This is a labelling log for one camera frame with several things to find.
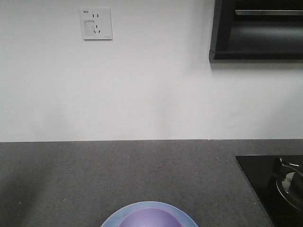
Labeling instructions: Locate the purple plastic bowl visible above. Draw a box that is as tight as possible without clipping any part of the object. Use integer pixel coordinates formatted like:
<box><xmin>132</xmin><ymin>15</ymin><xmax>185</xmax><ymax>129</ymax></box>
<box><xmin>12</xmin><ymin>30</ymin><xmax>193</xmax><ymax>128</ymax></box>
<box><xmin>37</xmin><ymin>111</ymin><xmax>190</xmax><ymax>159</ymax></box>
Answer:
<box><xmin>119</xmin><ymin>208</ymin><xmax>181</xmax><ymax>227</ymax></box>

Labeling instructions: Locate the black glass gas stove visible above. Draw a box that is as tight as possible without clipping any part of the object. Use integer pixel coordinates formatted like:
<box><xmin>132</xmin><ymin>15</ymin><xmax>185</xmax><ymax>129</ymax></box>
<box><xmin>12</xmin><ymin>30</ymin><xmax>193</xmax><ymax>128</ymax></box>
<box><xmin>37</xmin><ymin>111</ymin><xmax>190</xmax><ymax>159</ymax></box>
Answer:
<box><xmin>236</xmin><ymin>155</ymin><xmax>303</xmax><ymax>227</ymax></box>

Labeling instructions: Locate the black stove burner grate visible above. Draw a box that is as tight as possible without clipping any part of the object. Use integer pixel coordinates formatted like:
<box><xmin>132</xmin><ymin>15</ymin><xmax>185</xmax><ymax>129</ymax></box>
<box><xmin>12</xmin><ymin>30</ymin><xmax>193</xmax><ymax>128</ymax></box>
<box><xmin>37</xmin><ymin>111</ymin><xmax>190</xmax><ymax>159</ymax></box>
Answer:
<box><xmin>271</xmin><ymin>157</ymin><xmax>303</xmax><ymax>212</ymax></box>

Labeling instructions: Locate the light blue plastic plate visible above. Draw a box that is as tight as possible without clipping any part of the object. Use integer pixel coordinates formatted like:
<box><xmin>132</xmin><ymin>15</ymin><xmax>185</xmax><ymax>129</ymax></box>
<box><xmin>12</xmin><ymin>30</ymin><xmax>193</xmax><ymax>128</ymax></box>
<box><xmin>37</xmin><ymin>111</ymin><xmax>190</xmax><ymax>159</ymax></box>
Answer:
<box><xmin>102</xmin><ymin>201</ymin><xmax>197</xmax><ymax>227</ymax></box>

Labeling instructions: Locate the white wall power socket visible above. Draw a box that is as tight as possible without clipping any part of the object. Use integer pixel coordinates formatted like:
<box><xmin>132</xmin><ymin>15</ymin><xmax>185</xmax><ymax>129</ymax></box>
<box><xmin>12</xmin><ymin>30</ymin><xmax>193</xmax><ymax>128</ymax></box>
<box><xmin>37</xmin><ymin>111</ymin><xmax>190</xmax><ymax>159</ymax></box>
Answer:
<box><xmin>79</xmin><ymin>8</ymin><xmax>113</xmax><ymax>41</ymax></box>

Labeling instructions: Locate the black range hood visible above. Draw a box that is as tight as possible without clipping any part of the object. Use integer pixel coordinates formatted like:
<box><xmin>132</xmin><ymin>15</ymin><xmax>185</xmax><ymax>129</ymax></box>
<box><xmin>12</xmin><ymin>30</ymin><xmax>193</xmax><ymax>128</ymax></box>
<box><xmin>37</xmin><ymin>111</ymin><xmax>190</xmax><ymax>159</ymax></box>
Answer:
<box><xmin>209</xmin><ymin>0</ymin><xmax>303</xmax><ymax>61</ymax></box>

